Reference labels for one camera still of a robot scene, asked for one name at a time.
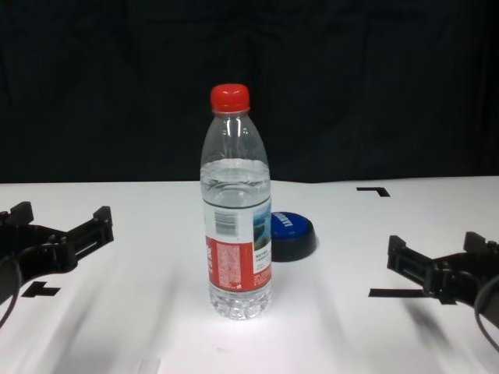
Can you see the clear water bottle red cap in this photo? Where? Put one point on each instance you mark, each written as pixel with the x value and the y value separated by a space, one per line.
pixel 236 202

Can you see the clear tape piece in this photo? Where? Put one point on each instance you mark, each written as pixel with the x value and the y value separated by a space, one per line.
pixel 150 366

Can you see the black curtain backdrop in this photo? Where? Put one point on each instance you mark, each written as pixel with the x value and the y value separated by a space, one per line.
pixel 117 78

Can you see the blue push button black base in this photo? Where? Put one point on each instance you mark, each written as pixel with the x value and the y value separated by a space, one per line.
pixel 296 243

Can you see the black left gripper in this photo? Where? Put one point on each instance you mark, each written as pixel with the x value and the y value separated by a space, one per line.
pixel 31 253

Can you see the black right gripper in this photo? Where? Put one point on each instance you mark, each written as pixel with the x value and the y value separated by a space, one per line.
pixel 464 276

